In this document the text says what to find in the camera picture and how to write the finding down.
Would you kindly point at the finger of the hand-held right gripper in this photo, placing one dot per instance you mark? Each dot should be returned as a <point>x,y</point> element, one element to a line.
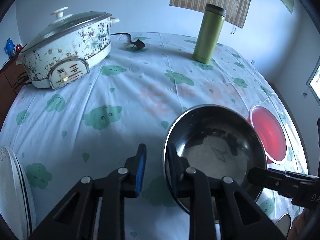
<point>267,178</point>

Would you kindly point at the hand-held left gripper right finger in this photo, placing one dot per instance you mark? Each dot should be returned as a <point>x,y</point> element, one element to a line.
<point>172,172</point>

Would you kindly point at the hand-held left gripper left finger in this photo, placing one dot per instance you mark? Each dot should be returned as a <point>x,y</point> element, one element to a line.
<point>141,170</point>

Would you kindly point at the white enamel bowl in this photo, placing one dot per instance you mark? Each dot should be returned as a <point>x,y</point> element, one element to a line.
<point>285,227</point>

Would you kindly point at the red plastic bowl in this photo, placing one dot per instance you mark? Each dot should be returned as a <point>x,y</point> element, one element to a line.
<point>268,132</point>

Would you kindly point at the stainless steel bowl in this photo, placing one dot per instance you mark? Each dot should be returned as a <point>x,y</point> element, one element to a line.
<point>220,140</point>

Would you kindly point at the white plate with blue pattern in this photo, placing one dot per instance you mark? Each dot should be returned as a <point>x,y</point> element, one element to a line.
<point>32,210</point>

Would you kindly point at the white plate with red flowers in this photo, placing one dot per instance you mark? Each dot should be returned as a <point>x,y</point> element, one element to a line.
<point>10,192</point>

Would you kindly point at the printed green cloud tablecloth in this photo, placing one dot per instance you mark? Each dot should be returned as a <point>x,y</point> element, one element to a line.
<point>100,85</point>

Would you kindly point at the bright window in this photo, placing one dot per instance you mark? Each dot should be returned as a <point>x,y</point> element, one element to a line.
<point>315,85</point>

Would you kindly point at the green thermos flask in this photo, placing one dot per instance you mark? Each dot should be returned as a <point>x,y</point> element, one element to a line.
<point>208,35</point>

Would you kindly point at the white speckled electric pot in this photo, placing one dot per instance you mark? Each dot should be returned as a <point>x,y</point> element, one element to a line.
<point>50,55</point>

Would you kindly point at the brown wooden sideboard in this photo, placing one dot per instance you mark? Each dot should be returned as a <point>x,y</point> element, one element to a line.
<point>6,80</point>

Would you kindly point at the glass pot lid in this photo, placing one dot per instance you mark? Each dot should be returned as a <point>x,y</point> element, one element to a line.
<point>72,20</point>

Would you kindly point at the small red ornament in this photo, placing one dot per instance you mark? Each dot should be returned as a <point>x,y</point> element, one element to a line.
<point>18,47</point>

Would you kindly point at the blue bottle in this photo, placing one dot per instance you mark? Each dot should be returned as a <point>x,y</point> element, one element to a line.
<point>9,47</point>

